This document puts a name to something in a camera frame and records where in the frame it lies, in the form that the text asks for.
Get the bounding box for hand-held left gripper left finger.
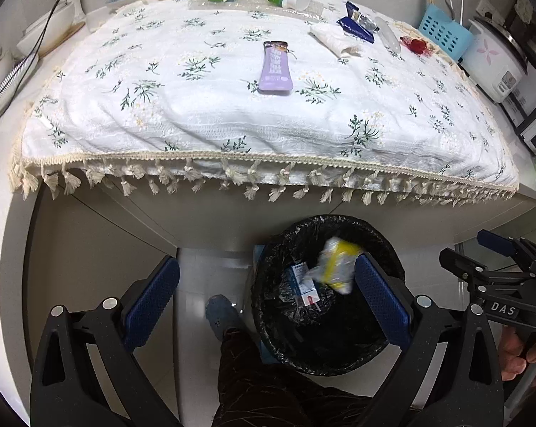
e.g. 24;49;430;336
30;255;182;427

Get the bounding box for blue plastic basket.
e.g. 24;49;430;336
418;4;475;60

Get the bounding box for person's grey shoe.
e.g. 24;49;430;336
205;294;246;343

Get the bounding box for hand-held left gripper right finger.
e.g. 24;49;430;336
354;251;504;427

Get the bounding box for bin with black bag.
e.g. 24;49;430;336
250;214;406;376

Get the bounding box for person's leg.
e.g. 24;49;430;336
212;327;384;427

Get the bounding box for red plastic wrapper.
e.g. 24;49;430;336
400;35;429;56

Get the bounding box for blue foil wrapper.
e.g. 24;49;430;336
337;1;380;44

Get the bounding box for black cable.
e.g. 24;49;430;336
0;0;95;138

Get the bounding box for white crumpled tissue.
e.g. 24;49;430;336
310;23;362;58

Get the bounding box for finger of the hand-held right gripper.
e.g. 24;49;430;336
477;229;536;272
438;248;536;334

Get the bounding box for yellow and white wrapper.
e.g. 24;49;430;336
306;237;362;295

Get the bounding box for white rice cooker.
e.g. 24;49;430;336
461;17;529;104

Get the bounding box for white floral tablecloth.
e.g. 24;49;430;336
12;0;520;207

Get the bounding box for blue and white box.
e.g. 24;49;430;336
287;263;322;307

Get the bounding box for purple snack packet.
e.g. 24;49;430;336
258;41;294;95

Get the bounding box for person's right hand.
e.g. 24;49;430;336
499;326;536;375

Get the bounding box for clear bubble wrap sheet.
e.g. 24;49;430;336
189;0;326;21

